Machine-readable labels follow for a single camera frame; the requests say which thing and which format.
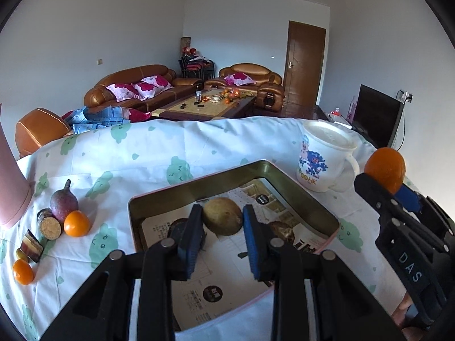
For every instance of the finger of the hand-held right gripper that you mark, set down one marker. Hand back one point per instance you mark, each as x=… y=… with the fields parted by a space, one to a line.
x=373 y=191
x=408 y=199

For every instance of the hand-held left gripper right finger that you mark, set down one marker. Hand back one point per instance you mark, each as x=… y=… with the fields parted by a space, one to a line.
x=252 y=247

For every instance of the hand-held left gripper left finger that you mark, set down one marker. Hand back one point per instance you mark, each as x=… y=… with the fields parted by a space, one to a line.
x=190 y=243

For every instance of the orange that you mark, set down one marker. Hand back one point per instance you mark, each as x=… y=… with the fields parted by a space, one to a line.
x=23 y=272
x=76 y=223
x=385 y=170

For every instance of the metal tray with pink rim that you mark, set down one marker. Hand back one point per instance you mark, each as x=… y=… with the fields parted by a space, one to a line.
x=199 y=188

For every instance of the dark layered cake piece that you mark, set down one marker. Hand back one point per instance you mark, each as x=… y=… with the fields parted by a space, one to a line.
x=32 y=248

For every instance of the person's right hand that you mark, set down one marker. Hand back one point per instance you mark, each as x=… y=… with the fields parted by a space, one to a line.
x=403 y=305

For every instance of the printed paper sheet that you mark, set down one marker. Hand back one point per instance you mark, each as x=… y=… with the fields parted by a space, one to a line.
x=213 y=266

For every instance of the dark brown rough fruit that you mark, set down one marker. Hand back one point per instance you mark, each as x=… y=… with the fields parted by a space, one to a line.
x=282 y=231

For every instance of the round tan-brown fruit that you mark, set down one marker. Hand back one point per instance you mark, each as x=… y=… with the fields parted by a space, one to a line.
x=222 y=216

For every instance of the white printed mug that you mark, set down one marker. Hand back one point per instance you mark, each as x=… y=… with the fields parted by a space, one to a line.
x=316 y=170

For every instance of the white mug lid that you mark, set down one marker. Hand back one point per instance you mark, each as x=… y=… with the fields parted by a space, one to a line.
x=330 y=135

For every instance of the black television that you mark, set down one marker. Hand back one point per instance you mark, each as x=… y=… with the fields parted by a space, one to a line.
x=376 y=113

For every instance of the wooden coffee table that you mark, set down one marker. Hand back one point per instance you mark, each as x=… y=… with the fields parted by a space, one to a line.
x=199 y=112

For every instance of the purple passion fruit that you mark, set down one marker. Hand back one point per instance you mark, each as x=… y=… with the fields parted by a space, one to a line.
x=64 y=200

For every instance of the pink floral blanket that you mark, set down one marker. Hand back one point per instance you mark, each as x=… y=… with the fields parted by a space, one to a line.
x=138 y=115

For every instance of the sugarcane piece with tan end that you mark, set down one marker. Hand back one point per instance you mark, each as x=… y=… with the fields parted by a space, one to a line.
x=49 y=226

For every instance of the brown wooden door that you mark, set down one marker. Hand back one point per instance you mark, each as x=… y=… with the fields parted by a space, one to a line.
x=305 y=60

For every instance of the pile of small oranges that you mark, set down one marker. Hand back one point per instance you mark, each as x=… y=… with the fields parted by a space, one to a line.
x=229 y=94

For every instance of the blue plaid cloth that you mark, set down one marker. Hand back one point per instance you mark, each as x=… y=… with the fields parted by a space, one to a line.
x=96 y=116

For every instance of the pink floral pillow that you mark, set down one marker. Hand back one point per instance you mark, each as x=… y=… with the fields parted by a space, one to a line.
x=239 y=77
x=122 y=91
x=153 y=85

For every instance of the brown leather armchair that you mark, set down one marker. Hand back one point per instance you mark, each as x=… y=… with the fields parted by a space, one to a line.
x=248 y=69

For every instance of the long brown leather sofa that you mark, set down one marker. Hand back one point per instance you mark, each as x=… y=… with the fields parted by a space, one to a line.
x=142 y=74

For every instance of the stack of black chairs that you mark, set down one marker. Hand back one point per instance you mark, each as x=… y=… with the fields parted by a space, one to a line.
x=193 y=66

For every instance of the pink jug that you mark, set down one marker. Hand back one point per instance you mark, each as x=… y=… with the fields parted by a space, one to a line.
x=10 y=184

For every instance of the wall socket with plug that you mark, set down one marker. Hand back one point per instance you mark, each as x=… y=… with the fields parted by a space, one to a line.
x=407 y=96

